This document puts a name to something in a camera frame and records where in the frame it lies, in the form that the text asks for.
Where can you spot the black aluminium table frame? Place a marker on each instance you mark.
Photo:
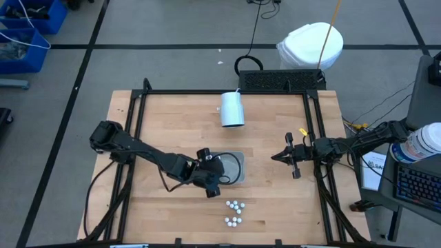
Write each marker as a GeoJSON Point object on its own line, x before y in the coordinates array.
{"type": "Point", "coordinates": [224, 92]}

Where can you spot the black object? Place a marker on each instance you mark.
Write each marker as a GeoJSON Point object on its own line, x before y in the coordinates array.
{"type": "Point", "coordinates": [4, 118]}

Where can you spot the grey metal bar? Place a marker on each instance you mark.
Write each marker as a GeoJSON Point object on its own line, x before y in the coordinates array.
{"type": "Point", "coordinates": [13, 84]}

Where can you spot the grey shelf panel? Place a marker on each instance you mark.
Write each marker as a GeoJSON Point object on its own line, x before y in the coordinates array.
{"type": "Point", "coordinates": [423, 103]}

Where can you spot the black device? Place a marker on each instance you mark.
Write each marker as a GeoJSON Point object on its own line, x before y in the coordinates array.
{"type": "Point", "coordinates": [435, 69]}

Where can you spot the blue plastic storage bin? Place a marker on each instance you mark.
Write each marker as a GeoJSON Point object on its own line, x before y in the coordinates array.
{"type": "Point", "coordinates": [32, 62]}
{"type": "Point", "coordinates": [55, 13]}

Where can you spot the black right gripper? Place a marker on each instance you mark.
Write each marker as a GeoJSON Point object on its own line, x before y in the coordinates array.
{"type": "Point", "coordinates": [303, 152]}

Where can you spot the white bagged trash bin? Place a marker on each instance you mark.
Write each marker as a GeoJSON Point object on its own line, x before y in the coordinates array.
{"type": "Point", "coordinates": [303, 44]}

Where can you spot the yellow pole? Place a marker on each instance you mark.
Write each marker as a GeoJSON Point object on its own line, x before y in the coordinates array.
{"type": "Point", "coordinates": [333, 22]}

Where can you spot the grey desk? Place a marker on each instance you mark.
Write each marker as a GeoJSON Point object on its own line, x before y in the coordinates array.
{"type": "Point", "coordinates": [386, 186]}

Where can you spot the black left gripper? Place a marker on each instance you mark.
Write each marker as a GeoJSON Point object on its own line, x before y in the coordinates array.
{"type": "Point", "coordinates": [208, 172]}

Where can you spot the grey plastic tray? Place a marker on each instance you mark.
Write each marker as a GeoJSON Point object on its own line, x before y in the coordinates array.
{"type": "Point", "coordinates": [231, 168]}

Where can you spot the black keyboard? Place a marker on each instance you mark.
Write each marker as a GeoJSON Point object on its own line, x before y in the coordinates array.
{"type": "Point", "coordinates": [420, 186]}

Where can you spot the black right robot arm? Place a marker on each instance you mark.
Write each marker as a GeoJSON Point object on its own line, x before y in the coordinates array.
{"type": "Point", "coordinates": [361, 140]}

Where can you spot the white cylindrical cup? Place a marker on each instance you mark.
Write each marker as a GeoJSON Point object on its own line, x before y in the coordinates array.
{"type": "Point", "coordinates": [231, 110]}

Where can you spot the black desk foot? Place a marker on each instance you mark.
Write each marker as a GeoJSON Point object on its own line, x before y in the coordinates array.
{"type": "Point", "coordinates": [361, 206]}

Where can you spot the white paper sheet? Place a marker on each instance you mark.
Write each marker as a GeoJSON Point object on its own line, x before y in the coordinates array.
{"type": "Point", "coordinates": [370, 175]}

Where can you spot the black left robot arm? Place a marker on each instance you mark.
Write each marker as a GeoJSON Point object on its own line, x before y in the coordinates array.
{"type": "Point", "coordinates": [148, 151]}

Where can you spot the black perforated metal box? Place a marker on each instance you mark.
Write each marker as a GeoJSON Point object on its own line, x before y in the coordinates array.
{"type": "Point", "coordinates": [279, 80]}

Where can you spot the white wipes canister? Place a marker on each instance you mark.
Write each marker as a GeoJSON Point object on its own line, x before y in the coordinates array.
{"type": "Point", "coordinates": [420, 143]}

